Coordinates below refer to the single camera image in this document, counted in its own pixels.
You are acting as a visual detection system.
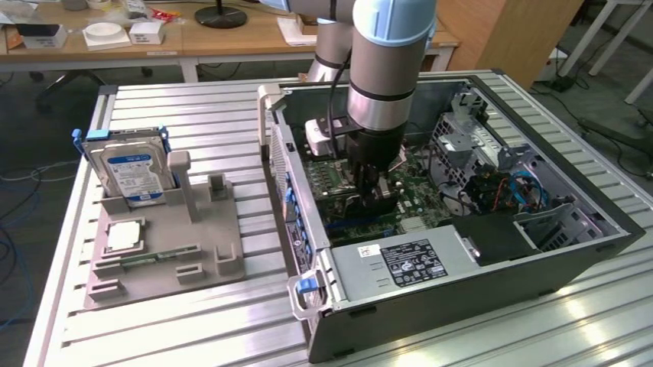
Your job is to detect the black floor stand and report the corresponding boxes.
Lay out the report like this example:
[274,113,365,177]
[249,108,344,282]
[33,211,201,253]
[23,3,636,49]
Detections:
[578,116,653,156]

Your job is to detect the silver case handle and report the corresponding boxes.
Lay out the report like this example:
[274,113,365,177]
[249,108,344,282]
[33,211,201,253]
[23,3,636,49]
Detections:
[258,84,288,148]
[288,269,332,320]

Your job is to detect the green RAM stick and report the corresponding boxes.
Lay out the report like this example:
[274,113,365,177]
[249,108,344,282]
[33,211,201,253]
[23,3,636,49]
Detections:
[120,250,180,265]

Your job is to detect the metal disk bay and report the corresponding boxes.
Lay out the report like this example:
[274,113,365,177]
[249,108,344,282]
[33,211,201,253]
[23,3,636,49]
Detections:
[513,202,622,253]

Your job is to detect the white round holder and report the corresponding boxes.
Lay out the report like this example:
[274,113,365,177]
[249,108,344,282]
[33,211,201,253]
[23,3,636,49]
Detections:
[82,21,133,52]

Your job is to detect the white labelled box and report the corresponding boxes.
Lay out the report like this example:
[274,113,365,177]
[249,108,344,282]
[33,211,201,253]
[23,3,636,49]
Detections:
[129,21,168,45]

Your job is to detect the grey printed parts rack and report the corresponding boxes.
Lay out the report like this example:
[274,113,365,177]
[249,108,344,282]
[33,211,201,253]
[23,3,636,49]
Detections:
[83,151,249,310]

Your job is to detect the black plastic shroud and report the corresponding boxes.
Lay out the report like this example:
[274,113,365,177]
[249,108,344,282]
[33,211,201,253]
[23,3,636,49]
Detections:
[452,213,543,267]

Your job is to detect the blue SATA wire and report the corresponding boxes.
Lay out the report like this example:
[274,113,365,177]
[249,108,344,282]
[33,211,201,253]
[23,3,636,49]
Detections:
[509,171,552,215]

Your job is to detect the silver CPU chip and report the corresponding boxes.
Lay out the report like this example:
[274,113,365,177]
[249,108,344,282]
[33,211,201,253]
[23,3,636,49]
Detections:
[106,220,145,252]

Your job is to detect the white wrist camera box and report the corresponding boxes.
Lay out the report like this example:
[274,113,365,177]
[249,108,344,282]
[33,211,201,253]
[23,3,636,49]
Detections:
[305,118,349,157]

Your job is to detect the wooden desk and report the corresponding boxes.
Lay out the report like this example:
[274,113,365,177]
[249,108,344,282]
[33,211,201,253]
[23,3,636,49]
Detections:
[181,0,461,83]
[0,0,186,83]

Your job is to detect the black lamp base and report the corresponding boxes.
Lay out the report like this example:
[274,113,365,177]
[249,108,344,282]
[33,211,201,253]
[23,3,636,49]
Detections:
[196,0,249,30]

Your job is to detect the grey power supply unit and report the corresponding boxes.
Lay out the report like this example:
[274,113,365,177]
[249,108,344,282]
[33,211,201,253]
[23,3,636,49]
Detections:
[326,224,484,302]

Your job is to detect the hard disk in blue carrier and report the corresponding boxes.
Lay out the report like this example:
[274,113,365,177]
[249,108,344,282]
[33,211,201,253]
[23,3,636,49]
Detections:
[71,124,172,209]

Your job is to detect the silver chipset heatsink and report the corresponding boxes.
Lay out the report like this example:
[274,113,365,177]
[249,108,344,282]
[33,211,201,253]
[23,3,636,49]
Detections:
[401,217,435,232]

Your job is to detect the metal socket cover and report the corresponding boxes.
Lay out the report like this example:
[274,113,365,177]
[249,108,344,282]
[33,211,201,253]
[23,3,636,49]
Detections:
[388,147,409,174]

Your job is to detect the black Dell PC case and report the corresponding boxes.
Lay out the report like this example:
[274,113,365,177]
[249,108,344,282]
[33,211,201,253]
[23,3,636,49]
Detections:
[258,74,648,364]

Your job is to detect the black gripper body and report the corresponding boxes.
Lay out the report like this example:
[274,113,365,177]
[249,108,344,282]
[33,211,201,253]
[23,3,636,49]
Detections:
[351,128,405,171]

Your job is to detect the green Dell motherboard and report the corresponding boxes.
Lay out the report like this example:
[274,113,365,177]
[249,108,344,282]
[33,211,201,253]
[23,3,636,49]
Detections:
[301,148,456,245]

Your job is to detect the white paper stack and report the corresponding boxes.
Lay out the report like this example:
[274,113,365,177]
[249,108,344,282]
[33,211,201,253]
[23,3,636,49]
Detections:
[277,16,321,47]

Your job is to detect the wooden cabinet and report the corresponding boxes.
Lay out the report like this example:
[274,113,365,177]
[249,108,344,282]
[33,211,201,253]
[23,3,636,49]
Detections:
[433,0,587,89]

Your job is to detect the white box with black top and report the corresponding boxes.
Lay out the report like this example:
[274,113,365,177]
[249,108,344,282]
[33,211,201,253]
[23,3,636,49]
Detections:
[14,23,70,50]

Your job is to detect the black camera cable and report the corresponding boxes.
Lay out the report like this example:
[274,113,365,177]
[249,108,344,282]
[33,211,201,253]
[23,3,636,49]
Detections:
[328,49,355,141]

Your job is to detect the Nvidia graphics card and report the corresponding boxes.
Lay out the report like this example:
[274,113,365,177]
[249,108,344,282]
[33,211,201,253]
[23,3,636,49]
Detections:
[318,189,401,227]

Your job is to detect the metal drive cage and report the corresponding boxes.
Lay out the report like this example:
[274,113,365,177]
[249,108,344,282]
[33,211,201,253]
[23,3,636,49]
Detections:
[431,91,543,183]

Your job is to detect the white table frame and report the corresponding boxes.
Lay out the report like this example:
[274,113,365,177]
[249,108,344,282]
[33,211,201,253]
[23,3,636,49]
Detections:
[559,0,653,105]

